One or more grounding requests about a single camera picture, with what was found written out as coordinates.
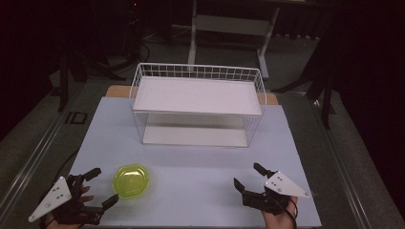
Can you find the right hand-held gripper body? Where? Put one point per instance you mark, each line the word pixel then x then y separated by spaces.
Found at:
pixel 283 186

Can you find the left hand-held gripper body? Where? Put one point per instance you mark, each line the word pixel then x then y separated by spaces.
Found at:
pixel 52 197

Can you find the green plastic plate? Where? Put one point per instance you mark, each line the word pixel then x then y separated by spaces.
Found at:
pixel 130 181

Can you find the person's left hand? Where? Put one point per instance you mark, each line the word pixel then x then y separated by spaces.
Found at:
pixel 87 198

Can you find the person's right hand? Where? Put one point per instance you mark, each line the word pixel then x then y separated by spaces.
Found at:
pixel 277 221

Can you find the light blue table mat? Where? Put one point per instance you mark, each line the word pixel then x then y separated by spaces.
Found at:
pixel 197 171

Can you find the black floor plate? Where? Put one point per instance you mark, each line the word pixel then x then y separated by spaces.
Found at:
pixel 76 117

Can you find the black stand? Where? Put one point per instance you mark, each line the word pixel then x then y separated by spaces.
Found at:
pixel 63 82
pixel 326 101

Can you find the metal rail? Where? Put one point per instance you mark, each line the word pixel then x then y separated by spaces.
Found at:
pixel 342 165
pixel 35 159

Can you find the white metal desk frame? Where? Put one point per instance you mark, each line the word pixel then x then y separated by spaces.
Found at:
pixel 229 25

